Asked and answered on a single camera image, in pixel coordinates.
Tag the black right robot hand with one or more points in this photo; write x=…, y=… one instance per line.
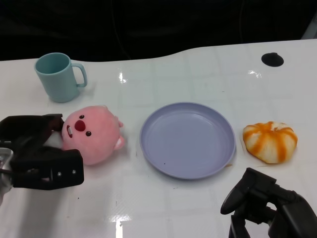
x=284, y=208

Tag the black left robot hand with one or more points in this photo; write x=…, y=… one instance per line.
x=29, y=158

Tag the pink plush beaver doll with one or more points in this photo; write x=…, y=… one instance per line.
x=96, y=136

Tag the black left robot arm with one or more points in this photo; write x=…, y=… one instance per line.
x=3, y=161

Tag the purple plastic plate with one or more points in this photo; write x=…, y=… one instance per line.
x=187, y=140

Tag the orange striped toy bun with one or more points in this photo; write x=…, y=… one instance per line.
x=270, y=142

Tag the teal plastic mug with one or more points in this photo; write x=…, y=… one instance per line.
x=59, y=81

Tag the black round table grommet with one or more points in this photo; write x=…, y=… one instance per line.
x=272, y=60

